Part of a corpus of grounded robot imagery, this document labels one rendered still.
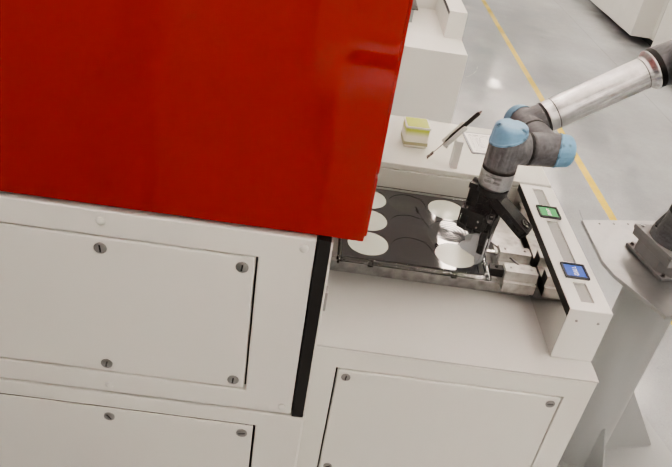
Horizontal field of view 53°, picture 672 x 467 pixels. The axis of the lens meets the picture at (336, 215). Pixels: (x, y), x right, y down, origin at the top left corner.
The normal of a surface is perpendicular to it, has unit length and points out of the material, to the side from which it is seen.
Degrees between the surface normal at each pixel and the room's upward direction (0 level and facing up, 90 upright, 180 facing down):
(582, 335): 90
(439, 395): 90
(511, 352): 0
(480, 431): 90
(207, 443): 90
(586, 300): 0
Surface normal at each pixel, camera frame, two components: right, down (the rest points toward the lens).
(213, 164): -0.04, 0.52
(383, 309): 0.14, -0.84
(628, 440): 0.19, 0.54
